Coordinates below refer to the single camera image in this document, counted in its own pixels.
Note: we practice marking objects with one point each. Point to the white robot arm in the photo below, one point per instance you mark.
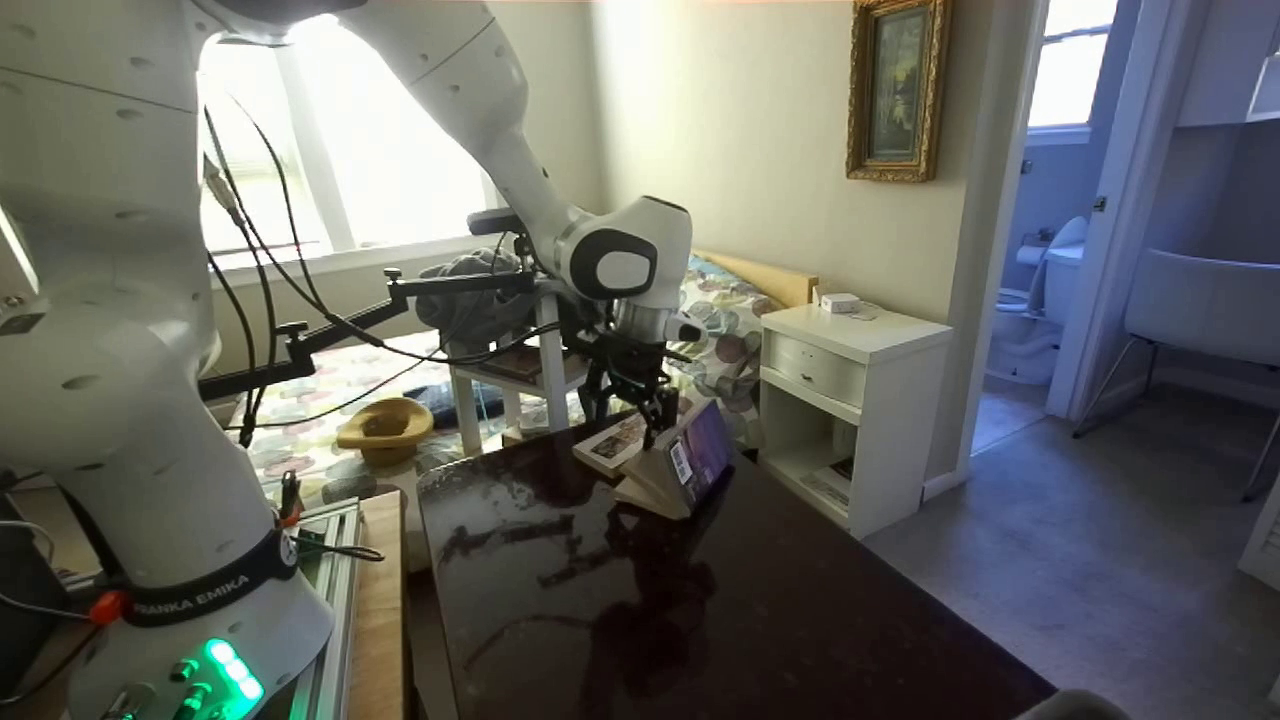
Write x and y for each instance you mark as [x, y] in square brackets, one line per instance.
[104, 347]

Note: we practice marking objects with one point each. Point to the black camera on mount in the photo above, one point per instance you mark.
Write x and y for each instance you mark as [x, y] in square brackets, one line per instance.
[492, 223]

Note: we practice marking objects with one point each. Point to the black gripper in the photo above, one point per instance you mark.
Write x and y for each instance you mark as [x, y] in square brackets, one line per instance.
[629, 361]

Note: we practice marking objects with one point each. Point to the white door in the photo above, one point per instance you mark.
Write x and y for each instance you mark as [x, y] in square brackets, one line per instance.
[1121, 203]

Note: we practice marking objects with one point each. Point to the wooden headboard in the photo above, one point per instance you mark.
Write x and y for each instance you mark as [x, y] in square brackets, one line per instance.
[775, 280]

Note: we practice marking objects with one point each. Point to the blue cloth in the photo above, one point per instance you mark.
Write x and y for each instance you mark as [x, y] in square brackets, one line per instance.
[453, 406]

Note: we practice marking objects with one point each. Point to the purple paperback book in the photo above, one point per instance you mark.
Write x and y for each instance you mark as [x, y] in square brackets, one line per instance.
[700, 462]

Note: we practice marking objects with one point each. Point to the white stool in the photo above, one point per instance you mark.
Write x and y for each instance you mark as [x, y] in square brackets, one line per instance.
[548, 367]

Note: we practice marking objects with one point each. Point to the aluminium rail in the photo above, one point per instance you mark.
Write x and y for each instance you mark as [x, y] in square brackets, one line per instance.
[326, 627]

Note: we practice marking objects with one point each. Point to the white bassinet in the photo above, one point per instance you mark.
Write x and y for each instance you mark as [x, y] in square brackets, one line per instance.
[1200, 305]

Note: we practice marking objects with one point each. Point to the white toilet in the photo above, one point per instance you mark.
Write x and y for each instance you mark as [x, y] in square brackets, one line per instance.
[1053, 293]

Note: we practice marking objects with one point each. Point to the yellow bowl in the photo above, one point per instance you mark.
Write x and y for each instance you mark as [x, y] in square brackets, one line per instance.
[384, 426]

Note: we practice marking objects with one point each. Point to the gray rounded object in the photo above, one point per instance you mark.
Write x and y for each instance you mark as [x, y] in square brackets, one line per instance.
[1074, 704]

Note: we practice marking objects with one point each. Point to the wooden board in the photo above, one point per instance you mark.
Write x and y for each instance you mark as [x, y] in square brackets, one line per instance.
[383, 614]

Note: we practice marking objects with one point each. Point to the gold framed picture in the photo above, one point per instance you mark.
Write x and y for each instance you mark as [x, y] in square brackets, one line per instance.
[899, 86]

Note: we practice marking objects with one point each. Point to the small white box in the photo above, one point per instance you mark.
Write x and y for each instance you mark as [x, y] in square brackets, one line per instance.
[840, 305]

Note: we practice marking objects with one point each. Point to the white nightstand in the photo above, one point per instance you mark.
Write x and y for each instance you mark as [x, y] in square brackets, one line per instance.
[894, 400]

